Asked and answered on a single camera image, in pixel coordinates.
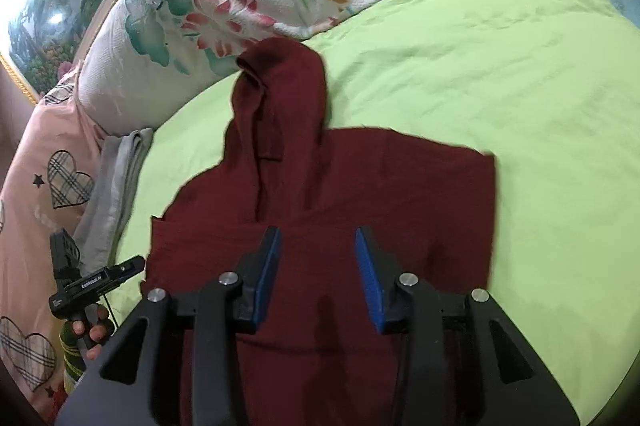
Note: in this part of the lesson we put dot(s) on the person's left hand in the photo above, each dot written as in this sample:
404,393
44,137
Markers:
93,335

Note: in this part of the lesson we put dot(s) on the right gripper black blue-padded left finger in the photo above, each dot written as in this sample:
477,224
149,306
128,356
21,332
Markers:
137,378

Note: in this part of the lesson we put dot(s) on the light green bed sheet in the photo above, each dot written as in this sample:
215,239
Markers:
552,88

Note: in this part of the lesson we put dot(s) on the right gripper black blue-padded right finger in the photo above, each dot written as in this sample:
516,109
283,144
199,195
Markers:
462,360

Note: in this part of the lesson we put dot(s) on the folded grey garment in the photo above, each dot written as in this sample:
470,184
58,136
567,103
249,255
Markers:
110,204

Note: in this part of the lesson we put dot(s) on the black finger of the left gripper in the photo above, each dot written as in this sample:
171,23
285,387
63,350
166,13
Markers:
118,274

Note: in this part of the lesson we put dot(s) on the red knit sweater sleeve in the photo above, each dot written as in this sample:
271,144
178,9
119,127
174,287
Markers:
58,396

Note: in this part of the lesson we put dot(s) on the dark red knit hoodie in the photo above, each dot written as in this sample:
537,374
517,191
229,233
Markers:
317,360

